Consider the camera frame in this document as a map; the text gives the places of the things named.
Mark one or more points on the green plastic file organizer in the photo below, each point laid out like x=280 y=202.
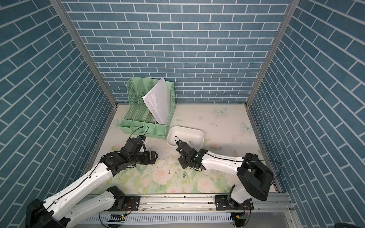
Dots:
x=139 y=119

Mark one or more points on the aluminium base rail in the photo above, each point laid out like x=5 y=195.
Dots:
x=207 y=210

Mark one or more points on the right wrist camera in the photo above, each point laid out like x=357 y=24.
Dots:
x=179 y=142

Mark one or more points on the white paper stack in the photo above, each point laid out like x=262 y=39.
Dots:
x=158 y=102

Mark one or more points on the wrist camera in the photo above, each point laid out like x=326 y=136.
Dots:
x=179 y=142
x=135 y=145

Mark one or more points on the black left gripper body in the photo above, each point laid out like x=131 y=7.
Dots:
x=141 y=157

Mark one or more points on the white plastic storage box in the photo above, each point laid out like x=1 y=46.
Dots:
x=195 y=138

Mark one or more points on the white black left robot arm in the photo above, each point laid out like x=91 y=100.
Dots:
x=65 y=209

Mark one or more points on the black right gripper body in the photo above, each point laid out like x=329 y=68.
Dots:
x=184 y=162

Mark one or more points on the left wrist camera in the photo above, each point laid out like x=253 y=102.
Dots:
x=135 y=145

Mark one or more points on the floral table mat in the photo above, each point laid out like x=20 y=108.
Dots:
x=228 y=132

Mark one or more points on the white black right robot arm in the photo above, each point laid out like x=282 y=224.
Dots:
x=254 y=176

